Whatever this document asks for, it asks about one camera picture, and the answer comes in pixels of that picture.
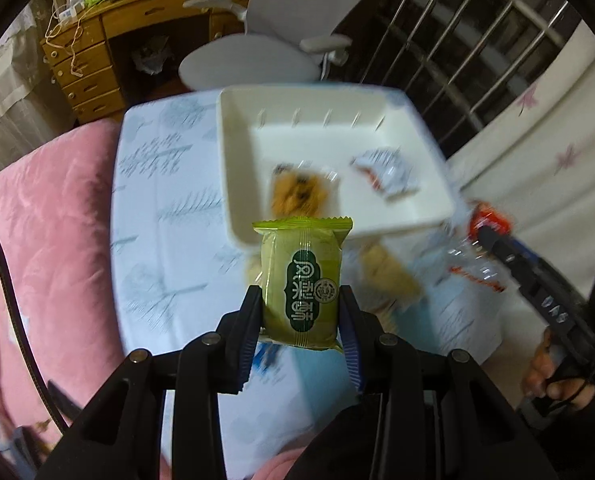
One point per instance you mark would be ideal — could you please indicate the grey office chair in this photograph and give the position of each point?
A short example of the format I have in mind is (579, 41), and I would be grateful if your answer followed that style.
(282, 5)

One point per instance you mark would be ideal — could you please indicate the crumpled plastic bag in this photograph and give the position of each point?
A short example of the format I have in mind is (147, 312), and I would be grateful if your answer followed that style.
(152, 55)

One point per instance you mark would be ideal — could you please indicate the green snack packet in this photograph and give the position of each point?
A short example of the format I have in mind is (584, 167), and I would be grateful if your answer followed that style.
(302, 280)

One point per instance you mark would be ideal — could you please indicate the light blue mat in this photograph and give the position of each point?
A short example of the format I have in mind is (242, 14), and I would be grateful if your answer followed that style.
(302, 385)

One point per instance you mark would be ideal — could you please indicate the white red snack packet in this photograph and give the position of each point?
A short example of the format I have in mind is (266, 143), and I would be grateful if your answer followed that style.
(387, 172)

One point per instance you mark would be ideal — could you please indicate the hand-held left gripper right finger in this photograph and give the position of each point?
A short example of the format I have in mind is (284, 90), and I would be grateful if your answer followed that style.
(350, 340)

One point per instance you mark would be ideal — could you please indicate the brown pastry packet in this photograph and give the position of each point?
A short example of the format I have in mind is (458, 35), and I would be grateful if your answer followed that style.
(300, 190)

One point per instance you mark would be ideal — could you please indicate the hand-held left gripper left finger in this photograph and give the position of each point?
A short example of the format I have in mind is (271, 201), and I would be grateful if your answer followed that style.
(247, 332)

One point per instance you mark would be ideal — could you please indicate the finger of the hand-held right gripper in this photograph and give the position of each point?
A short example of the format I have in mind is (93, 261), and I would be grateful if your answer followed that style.
(542, 292)

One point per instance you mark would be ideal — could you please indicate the tan biscuit packet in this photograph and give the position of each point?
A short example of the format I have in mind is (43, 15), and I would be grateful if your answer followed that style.
(387, 275)

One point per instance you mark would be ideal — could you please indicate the pink blanket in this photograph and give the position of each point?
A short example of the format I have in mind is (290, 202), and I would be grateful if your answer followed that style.
(52, 260)

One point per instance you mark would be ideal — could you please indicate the white flowered curtain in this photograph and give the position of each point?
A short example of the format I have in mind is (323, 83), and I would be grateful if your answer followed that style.
(552, 160)

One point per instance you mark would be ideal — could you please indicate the clear red snack packet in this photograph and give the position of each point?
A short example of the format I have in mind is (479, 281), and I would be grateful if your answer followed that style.
(477, 265)

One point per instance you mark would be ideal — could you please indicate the small white table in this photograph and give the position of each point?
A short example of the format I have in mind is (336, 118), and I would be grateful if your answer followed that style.
(177, 200)

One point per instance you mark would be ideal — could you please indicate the person's right hand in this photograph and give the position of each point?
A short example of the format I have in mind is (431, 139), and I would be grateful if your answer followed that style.
(540, 375)

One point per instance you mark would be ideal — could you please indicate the metal window grille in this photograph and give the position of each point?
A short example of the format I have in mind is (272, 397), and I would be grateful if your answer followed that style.
(442, 35)

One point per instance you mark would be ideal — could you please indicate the wooden desk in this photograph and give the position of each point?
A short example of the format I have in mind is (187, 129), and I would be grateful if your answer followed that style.
(87, 55)

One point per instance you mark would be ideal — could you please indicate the white plastic tray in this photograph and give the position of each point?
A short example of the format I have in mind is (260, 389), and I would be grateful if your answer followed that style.
(297, 125)

